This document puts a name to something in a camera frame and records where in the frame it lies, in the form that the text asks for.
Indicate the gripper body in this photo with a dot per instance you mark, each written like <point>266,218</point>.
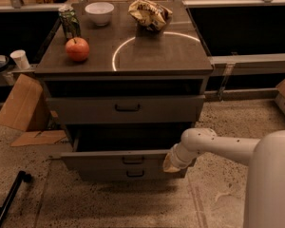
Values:
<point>177,155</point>

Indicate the grey drawer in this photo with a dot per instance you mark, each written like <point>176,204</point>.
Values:
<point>127,110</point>
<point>130,175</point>
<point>122,146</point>

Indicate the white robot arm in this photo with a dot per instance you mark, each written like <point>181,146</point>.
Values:
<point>265,159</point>

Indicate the grey top drawer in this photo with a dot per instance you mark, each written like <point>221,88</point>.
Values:
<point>127,110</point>

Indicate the grey bottom drawer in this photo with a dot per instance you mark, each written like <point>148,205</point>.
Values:
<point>130,175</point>

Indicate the grey drawer cabinet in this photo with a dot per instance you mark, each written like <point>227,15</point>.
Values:
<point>126,60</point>

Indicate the flat cardboard piece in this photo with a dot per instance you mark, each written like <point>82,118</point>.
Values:
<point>39,138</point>

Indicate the red apple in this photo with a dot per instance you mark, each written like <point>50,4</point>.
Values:
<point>77,49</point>

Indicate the crumpled chip bag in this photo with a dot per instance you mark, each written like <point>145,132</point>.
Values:
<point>151,15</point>

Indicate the brown cardboard box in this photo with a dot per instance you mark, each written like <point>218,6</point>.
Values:
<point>25,108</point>

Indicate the white bowl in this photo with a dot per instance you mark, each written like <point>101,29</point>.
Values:
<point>99,13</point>

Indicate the green soda can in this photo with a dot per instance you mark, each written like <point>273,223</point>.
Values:
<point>69,21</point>

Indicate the white paper cup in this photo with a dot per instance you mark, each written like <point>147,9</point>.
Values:
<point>20,58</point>

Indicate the clear acrylic bracket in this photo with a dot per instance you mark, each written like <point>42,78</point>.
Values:
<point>226,74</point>

